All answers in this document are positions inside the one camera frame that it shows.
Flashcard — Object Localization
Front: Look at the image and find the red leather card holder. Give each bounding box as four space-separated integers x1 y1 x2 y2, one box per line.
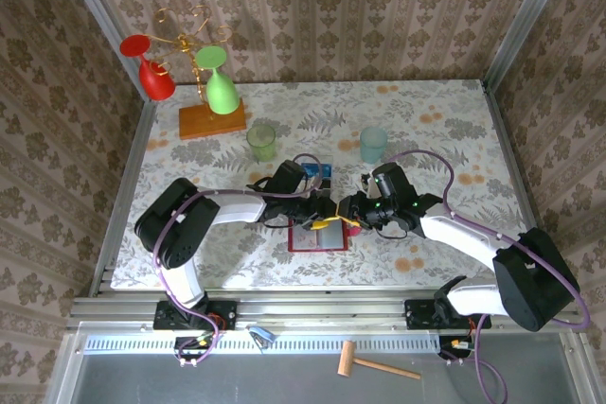
287 221 361 255

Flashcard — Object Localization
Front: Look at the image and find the clear plastic box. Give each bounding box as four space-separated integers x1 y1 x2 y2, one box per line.
293 152 335 197

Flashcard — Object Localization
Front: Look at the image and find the blue translucent plastic cup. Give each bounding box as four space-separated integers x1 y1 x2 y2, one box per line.
358 126 389 165

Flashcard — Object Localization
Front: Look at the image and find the green translucent plastic cup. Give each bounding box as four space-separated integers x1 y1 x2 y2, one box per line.
245 123 277 163

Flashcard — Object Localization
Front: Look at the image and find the floral patterned table cover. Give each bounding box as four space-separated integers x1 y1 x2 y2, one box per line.
111 79 554 290

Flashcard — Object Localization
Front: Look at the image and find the blue and grey clip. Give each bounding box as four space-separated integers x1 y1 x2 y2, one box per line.
246 325 276 347

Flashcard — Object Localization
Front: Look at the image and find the wooden mallet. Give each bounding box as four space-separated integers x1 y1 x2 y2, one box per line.
336 340 421 380

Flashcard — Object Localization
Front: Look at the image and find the green plastic goblet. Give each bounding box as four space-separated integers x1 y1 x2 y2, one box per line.
194 45 241 115

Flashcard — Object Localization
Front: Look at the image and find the black connector board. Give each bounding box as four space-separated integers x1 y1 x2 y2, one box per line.
173 335 215 363
437 335 475 362

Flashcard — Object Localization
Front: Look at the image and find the grey sheet metal panel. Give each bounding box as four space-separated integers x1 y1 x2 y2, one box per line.
46 323 591 404

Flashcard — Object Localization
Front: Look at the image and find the red plastic goblet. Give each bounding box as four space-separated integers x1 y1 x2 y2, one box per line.
118 33 177 102

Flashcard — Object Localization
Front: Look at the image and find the long aluminium base rail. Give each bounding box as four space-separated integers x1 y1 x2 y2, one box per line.
65 288 584 330

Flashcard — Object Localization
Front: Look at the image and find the slotted white cable duct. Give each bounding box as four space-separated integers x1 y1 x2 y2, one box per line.
82 333 441 356

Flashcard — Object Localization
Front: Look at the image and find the gold wire glass rack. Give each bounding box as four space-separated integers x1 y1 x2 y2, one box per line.
151 5 248 141

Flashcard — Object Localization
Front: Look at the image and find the aluminium side rail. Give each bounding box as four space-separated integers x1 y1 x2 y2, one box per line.
88 99 158 299
481 79 562 295

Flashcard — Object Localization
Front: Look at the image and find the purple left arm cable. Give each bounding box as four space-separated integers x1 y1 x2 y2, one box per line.
153 152 326 367

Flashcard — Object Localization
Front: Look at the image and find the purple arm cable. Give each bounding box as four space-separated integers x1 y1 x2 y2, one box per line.
378 149 592 403
153 152 326 367

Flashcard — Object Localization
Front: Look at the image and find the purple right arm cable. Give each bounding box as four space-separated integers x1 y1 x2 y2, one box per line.
378 149 592 403

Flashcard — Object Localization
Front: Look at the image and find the aluminium frame post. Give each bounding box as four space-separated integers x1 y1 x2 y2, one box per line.
482 0 577 88
52 0 148 102

